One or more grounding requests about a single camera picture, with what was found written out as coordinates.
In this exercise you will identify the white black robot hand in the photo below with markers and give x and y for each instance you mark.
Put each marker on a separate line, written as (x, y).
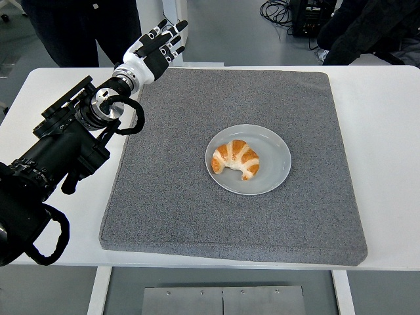
(144, 62)

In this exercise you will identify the golden croissant bread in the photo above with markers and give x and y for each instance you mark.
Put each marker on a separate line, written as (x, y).
(243, 154)

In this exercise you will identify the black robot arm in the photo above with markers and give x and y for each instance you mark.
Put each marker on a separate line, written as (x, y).
(55, 154)

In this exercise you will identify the round grey plate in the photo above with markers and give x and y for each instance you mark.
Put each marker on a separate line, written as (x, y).
(272, 170)

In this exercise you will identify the grey metal plate with screws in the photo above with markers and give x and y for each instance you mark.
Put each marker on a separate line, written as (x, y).
(197, 302)

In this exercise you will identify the white desk pillar with foot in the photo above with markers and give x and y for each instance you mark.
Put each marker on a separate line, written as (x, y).
(203, 64)

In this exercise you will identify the person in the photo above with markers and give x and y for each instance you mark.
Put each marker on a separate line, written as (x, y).
(72, 29)

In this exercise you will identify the black chair caster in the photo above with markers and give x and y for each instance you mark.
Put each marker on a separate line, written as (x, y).
(5, 17)

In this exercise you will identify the black electronics box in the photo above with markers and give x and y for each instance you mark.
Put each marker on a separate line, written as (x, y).
(310, 19)

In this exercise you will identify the grey fabric mat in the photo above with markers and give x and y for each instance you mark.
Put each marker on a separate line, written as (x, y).
(229, 223)

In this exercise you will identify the black garment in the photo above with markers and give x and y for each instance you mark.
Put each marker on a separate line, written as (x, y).
(367, 29)

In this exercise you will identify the white table leg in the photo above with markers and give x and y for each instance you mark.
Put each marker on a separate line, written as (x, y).
(344, 295)
(98, 292)

